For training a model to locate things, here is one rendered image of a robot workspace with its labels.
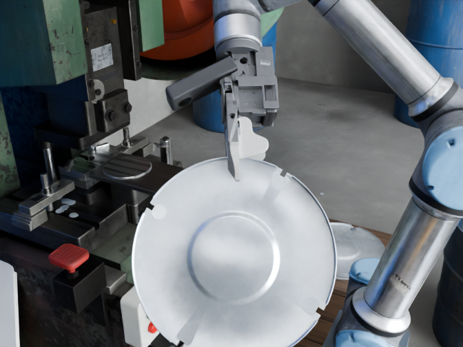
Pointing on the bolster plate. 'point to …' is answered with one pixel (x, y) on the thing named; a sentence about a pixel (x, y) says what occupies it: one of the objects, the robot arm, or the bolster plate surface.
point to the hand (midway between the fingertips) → (231, 173)
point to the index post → (167, 151)
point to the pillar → (49, 165)
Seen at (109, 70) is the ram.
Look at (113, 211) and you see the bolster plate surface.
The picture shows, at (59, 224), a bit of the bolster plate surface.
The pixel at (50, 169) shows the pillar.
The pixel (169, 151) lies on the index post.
